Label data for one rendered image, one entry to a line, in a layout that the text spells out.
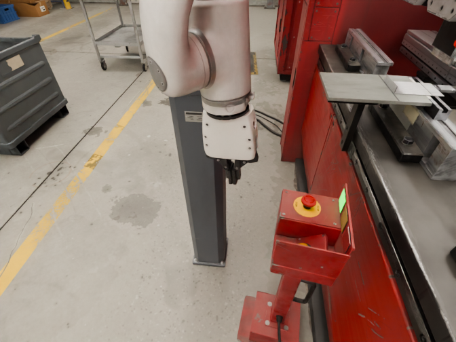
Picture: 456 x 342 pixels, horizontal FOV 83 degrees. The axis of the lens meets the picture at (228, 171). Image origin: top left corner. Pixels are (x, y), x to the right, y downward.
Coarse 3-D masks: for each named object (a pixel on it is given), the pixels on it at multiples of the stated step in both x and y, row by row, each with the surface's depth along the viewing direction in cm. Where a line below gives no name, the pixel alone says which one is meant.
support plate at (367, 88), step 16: (336, 80) 78; (352, 80) 78; (368, 80) 78; (400, 80) 78; (336, 96) 70; (352, 96) 70; (368, 96) 70; (384, 96) 70; (400, 96) 70; (416, 96) 70
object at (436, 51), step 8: (448, 24) 65; (440, 32) 68; (448, 32) 65; (440, 40) 67; (448, 40) 65; (440, 48) 67; (448, 48) 64; (440, 56) 68; (448, 56) 65; (448, 64) 65
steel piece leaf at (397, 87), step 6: (390, 78) 74; (390, 84) 73; (396, 84) 75; (402, 84) 75; (408, 84) 75; (414, 84) 75; (420, 84) 75; (396, 90) 72; (402, 90) 72; (408, 90) 72; (414, 90) 72; (420, 90) 72; (426, 90) 72
